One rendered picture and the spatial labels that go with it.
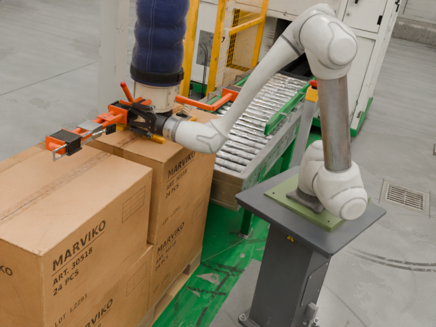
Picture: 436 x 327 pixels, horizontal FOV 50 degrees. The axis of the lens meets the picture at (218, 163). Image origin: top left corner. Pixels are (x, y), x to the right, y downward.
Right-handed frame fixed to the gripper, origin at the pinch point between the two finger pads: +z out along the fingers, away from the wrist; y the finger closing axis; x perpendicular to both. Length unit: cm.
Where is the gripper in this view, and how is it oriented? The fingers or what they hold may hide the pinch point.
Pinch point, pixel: (122, 113)
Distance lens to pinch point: 189.6
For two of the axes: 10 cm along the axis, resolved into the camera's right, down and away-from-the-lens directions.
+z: -9.0, -3.0, 3.0
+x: 4.0, -3.8, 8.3
